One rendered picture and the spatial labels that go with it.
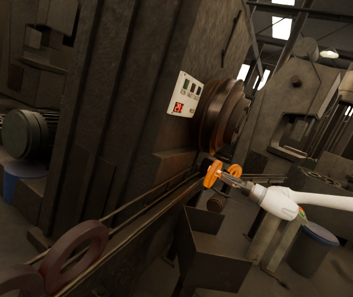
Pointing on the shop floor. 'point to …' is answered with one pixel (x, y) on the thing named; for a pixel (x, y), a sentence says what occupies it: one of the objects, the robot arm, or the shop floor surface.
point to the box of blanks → (352, 236)
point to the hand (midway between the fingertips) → (214, 171)
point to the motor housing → (216, 203)
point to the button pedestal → (285, 240)
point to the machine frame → (132, 113)
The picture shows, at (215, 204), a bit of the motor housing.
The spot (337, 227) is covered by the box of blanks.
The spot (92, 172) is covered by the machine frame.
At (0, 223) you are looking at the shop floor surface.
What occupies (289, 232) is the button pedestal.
